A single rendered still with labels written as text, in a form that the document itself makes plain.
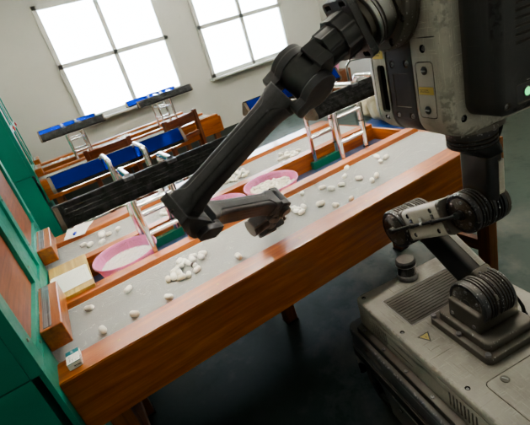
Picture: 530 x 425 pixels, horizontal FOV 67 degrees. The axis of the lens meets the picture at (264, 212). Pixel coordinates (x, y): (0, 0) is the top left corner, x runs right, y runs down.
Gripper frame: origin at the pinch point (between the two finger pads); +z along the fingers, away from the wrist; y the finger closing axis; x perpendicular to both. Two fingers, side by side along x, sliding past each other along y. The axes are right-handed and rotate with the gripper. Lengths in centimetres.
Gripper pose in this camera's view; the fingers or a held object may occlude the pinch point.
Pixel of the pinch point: (262, 230)
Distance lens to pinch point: 144.3
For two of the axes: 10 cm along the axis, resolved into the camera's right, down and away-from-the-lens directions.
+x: 5.2, 8.2, -2.2
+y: -8.2, 4.3, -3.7
